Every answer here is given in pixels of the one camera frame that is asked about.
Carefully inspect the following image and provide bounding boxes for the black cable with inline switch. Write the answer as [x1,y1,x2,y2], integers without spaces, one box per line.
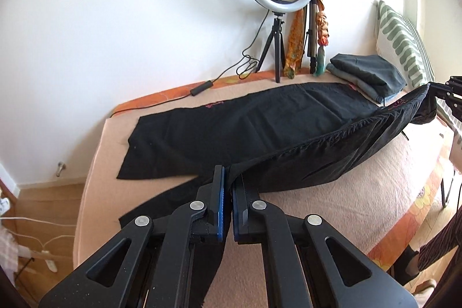
[109,8,272,118]

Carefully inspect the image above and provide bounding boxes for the checkered cloth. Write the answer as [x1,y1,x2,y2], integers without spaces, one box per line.
[0,227,19,272]

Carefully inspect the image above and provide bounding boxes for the green striped white pillow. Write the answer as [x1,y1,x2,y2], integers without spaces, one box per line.
[375,1,435,90]

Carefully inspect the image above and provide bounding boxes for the orange patterned cloth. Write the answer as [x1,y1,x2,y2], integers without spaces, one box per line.
[284,9,305,79]

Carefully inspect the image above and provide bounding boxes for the black pants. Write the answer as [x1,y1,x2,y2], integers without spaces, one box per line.
[116,81,439,308]

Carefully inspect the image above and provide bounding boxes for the folded dark clothes stack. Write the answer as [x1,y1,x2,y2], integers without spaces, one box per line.
[327,54,407,103]

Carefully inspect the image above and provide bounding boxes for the black tripod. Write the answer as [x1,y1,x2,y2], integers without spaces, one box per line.
[255,12,285,83]

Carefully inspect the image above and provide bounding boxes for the folded black tripod stick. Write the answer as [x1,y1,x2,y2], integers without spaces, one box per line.
[307,0,318,74]

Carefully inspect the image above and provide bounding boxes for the orange floral bed sheet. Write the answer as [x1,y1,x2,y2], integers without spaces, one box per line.
[117,82,442,267]

